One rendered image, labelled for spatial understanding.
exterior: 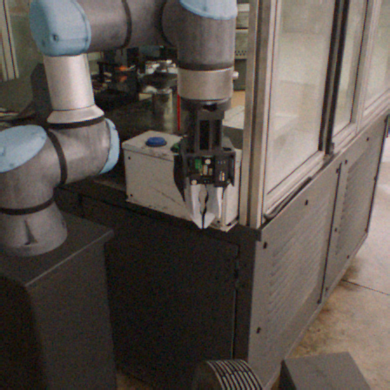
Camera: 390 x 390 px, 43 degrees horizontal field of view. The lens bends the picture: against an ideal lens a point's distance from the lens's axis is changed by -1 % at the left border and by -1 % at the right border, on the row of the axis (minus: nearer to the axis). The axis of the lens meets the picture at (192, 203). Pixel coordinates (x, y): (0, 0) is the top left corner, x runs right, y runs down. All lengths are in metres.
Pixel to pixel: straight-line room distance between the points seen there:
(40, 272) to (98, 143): 0.28
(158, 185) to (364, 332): 1.17
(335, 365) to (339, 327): 1.62
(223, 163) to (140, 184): 0.51
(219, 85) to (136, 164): 0.53
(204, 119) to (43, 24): 0.23
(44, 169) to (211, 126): 0.42
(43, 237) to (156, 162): 0.29
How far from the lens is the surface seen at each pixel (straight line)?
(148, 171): 1.13
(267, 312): 1.40
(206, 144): 0.69
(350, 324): 2.07
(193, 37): 0.65
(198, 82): 0.65
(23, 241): 1.04
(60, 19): 0.64
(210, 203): 0.77
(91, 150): 1.03
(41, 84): 1.61
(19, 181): 0.99
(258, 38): 0.98
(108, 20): 0.67
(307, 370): 0.41
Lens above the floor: 1.29
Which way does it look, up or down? 27 degrees down
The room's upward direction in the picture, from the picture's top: straight up
